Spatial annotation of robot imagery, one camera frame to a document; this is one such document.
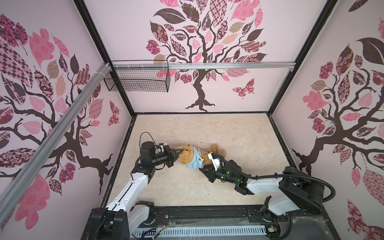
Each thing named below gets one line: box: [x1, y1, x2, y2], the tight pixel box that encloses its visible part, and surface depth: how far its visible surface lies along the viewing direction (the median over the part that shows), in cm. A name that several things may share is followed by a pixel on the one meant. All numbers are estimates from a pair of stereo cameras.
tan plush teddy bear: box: [178, 144, 227, 166], surface depth 77 cm
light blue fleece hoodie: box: [186, 146, 204, 169], surface depth 77 cm
